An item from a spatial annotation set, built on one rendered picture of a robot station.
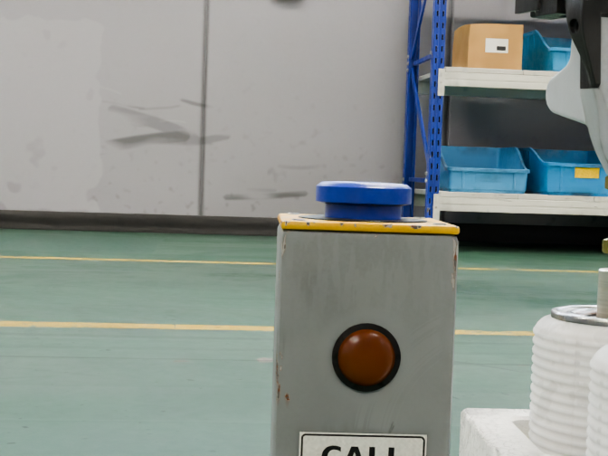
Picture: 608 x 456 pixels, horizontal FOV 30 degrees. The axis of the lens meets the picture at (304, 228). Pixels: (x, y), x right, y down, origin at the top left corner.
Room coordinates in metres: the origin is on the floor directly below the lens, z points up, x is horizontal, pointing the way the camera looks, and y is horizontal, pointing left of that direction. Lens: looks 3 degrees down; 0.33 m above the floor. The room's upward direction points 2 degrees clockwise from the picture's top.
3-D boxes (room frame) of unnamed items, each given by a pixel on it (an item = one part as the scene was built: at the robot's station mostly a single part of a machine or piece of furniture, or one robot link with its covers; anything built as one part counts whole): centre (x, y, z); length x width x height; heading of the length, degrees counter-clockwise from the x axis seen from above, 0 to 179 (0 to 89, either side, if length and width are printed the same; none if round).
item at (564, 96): (0.68, -0.16, 0.38); 0.06 x 0.03 x 0.09; 27
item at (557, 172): (5.20, -1.20, 0.36); 0.50 x 0.38 x 0.21; 7
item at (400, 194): (0.48, -0.02, 0.32); 0.04 x 0.04 x 0.02
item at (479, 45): (5.11, -0.79, 0.89); 0.31 x 0.24 x 0.20; 6
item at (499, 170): (5.18, -0.77, 0.36); 0.50 x 0.38 x 0.21; 6
